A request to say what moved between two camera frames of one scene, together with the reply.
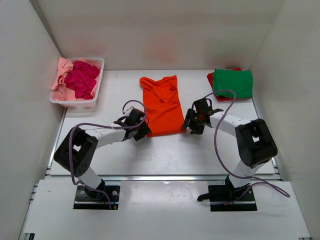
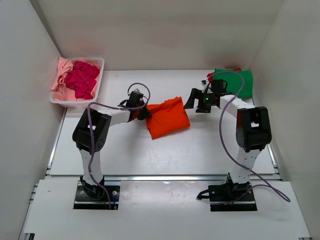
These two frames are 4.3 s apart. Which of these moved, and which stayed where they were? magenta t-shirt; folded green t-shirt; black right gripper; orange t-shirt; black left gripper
Moved: orange t-shirt; black right gripper; black left gripper
Stayed: magenta t-shirt; folded green t-shirt
